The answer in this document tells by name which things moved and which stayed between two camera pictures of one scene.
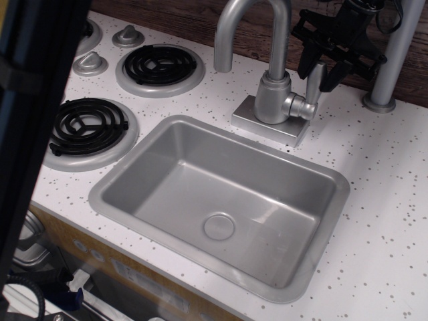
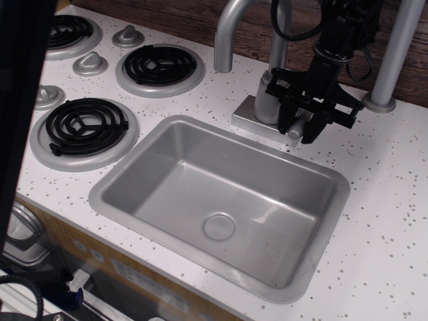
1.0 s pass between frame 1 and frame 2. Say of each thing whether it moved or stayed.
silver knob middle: stayed
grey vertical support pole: stayed
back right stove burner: stayed
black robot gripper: moved
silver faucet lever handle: moved
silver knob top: stayed
